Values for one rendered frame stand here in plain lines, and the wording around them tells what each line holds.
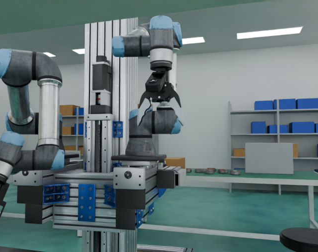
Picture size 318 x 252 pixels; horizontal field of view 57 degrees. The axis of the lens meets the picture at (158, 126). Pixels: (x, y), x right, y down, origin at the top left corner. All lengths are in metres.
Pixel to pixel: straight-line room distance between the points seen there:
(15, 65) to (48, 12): 1.10
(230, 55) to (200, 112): 1.55
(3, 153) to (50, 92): 0.32
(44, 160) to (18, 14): 0.98
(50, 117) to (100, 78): 0.50
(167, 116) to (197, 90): 5.98
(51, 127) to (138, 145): 0.42
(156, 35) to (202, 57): 6.56
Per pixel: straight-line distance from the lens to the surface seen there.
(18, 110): 1.49
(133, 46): 1.06
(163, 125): 1.38
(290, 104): 6.72
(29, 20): 0.19
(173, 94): 0.91
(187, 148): 7.27
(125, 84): 1.64
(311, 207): 3.97
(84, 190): 1.48
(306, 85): 7.40
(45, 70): 1.25
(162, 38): 0.95
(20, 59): 1.27
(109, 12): 0.16
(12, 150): 1.05
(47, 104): 1.20
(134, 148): 1.38
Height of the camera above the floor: 1.10
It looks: 3 degrees up
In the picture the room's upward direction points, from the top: straight up
